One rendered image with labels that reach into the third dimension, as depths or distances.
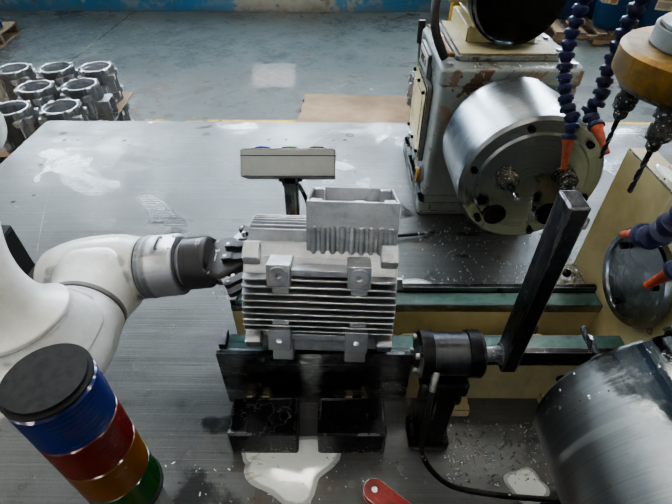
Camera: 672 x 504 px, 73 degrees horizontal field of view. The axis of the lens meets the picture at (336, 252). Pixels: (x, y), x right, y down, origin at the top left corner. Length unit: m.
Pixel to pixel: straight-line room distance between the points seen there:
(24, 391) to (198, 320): 0.58
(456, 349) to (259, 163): 0.47
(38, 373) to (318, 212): 0.35
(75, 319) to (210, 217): 0.63
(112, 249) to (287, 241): 0.24
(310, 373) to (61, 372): 0.42
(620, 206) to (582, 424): 0.43
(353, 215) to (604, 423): 0.34
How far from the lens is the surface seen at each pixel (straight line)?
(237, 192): 1.24
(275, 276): 0.56
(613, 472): 0.48
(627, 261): 0.80
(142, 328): 0.95
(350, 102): 3.34
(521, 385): 0.81
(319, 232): 0.59
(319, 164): 0.82
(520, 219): 0.92
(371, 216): 0.58
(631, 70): 0.57
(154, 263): 0.65
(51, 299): 0.59
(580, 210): 0.45
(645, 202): 0.79
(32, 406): 0.36
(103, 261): 0.67
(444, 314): 0.80
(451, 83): 0.99
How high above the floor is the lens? 1.49
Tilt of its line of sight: 42 degrees down
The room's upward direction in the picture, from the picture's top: straight up
